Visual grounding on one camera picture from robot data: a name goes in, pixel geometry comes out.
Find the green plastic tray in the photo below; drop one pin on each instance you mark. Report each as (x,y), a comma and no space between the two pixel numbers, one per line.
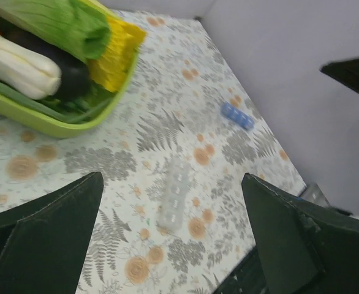
(62,119)

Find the dark purple eggplant toy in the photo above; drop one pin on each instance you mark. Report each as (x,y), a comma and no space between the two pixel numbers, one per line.
(75,78)

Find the yellow cabbage toy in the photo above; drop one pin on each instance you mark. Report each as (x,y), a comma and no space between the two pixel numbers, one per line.
(110,69)

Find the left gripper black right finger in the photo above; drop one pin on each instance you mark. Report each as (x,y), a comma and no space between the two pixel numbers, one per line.
(303,247)

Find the white bok choy toy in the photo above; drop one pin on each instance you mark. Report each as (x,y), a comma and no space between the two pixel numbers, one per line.
(34,75)

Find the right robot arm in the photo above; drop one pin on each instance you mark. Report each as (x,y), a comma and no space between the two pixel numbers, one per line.
(346,72)

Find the floral table mat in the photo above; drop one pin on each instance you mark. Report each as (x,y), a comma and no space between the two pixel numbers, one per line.
(172,107)

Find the green napa cabbage toy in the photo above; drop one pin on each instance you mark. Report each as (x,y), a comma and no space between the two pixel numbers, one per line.
(72,26)

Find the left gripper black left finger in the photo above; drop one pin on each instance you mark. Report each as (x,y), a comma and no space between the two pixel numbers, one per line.
(43,243)

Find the blue pill organizer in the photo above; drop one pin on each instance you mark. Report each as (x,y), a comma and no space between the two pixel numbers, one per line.
(237,116)

